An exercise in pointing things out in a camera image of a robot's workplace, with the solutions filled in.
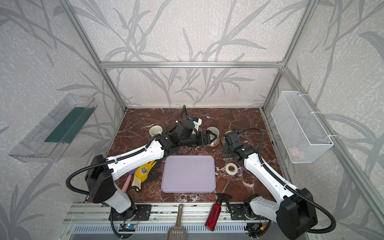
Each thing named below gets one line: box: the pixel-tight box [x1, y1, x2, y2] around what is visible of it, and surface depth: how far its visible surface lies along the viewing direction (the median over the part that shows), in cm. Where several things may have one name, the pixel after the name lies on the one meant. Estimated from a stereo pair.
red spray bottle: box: [205, 193, 232, 232], surface depth 72 cm
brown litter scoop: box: [167, 203, 187, 240], surface depth 70 cm
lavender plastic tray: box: [161, 155, 216, 193], surface depth 87 cm
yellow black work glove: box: [131, 161, 161, 192], surface depth 86 cm
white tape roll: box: [225, 162, 238, 175], surface depth 90 cm
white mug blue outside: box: [149, 125, 163, 137], surface depth 97 cm
